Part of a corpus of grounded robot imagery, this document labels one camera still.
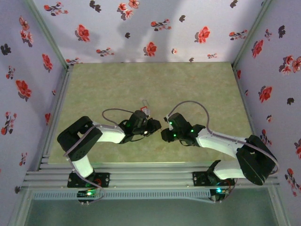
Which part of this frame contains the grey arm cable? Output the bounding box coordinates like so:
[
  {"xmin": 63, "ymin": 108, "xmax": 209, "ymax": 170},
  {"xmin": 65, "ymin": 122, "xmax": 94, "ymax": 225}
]
[
  {"xmin": 63, "ymin": 108, "xmax": 134, "ymax": 205},
  {"xmin": 167, "ymin": 100, "xmax": 280, "ymax": 203}
]

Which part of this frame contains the grey slotted cable duct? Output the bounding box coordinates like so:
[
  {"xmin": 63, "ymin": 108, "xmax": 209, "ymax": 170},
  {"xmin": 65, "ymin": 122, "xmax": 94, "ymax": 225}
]
[{"xmin": 32, "ymin": 190, "xmax": 211, "ymax": 201}]

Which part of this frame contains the aluminium frame post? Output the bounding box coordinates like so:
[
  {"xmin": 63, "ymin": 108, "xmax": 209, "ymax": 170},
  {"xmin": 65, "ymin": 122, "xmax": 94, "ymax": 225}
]
[
  {"xmin": 231, "ymin": 0, "xmax": 273, "ymax": 68},
  {"xmin": 23, "ymin": 0, "xmax": 71, "ymax": 70}
]

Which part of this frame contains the aluminium side rail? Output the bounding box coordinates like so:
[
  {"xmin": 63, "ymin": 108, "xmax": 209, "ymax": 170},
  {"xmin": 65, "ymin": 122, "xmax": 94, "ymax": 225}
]
[
  {"xmin": 37, "ymin": 65, "xmax": 73, "ymax": 170},
  {"xmin": 232, "ymin": 65, "xmax": 268, "ymax": 168}
]

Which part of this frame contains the grey left arm cable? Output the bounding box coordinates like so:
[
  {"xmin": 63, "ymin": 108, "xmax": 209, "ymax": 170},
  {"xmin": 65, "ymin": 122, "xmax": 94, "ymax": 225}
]
[{"xmin": 63, "ymin": 108, "xmax": 134, "ymax": 205}]

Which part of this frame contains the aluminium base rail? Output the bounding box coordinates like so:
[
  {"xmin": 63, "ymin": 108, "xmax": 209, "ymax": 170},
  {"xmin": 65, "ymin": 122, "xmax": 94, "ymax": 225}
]
[{"xmin": 23, "ymin": 162, "xmax": 280, "ymax": 189}]

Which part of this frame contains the red padlock with silver shackle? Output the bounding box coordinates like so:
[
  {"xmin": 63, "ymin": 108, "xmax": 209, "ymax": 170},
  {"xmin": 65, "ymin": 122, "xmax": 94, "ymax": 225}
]
[{"xmin": 140, "ymin": 98, "xmax": 151, "ymax": 118}]

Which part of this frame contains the aluminium lower frame bar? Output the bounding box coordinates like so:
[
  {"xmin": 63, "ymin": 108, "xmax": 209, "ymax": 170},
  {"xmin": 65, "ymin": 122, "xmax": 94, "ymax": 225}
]
[
  {"xmin": 8, "ymin": 188, "xmax": 33, "ymax": 226},
  {"xmin": 268, "ymin": 186, "xmax": 290, "ymax": 226}
]

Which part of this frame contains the circuit board with green light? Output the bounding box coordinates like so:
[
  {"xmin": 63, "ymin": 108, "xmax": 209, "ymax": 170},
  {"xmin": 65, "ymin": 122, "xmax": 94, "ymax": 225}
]
[
  {"xmin": 211, "ymin": 187, "xmax": 230, "ymax": 196},
  {"xmin": 77, "ymin": 189, "xmax": 99, "ymax": 198}
]

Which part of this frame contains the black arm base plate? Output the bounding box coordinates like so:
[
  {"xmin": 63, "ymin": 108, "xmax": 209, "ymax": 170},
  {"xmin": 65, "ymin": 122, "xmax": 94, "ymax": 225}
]
[
  {"xmin": 192, "ymin": 171, "xmax": 236, "ymax": 188},
  {"xmin": 67, "ymin": 172, "xmax": 111, "ymax": 188}
]

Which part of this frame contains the grey right arm cable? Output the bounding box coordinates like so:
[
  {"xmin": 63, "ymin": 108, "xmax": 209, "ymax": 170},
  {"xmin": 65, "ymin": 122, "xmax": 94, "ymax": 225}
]
[{"xmin": 167, "ymin": 100, "xmax": 280, "ymax": 203}]

